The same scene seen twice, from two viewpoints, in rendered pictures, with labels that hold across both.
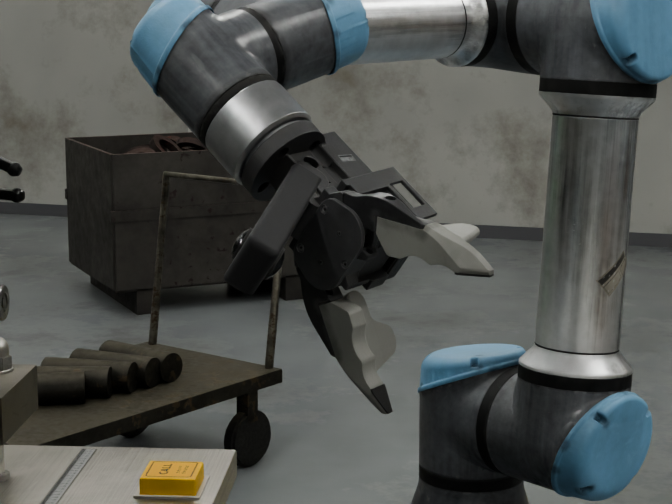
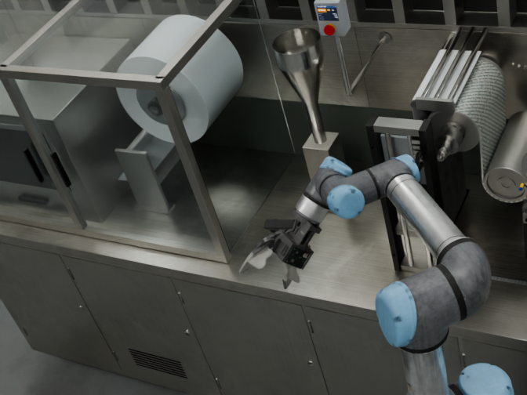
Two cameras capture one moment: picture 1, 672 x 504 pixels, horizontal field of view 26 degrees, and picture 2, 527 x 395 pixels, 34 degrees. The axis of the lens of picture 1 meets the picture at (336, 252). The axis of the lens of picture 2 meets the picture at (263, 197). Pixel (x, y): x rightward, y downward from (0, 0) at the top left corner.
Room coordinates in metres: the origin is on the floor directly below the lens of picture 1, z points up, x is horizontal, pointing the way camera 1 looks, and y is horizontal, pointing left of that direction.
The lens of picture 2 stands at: (1.91, -1.32, 2.76)
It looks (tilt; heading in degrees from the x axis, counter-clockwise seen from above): 39 degrees down; 124
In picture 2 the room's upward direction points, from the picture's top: 17 degrees counter-clockwise
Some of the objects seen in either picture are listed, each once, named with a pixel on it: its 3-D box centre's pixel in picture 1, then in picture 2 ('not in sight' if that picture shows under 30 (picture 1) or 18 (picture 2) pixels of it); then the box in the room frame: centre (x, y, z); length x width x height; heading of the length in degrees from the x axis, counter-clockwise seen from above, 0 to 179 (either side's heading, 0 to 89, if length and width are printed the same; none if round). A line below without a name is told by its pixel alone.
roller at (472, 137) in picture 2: not in sight; (467, 103); (1.36, 0.60, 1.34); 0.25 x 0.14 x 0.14; 86
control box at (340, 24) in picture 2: not in sight; (331, 16); (1.05, 0.51, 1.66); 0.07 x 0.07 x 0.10; 88
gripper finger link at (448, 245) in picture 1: (450, 239); (257, 262); (1.01, -0.08, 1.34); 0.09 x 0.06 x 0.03; 50
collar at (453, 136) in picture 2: not in sight; (450, 138); (1.35, 0.44, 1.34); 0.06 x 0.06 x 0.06; 86
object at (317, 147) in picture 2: not in sight; (319, 135); (0.89, 0.60, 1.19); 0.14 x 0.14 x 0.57
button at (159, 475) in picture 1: (172, 478); not in sight; (1.74, 0.21, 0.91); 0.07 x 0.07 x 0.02; 86
